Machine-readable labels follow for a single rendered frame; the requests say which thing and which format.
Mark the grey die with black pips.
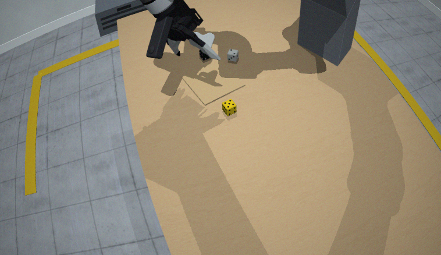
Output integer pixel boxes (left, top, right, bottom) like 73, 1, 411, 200
227, 49, 239, 62

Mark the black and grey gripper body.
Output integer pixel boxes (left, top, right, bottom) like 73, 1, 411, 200
152, 0, 203, 41

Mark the yellow die with black pips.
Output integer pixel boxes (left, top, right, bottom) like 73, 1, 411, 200
222, 99, 237, 116

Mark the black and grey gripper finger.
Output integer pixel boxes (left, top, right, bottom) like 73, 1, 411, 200
166, 38, 181, 56
181, 29, 221, 61

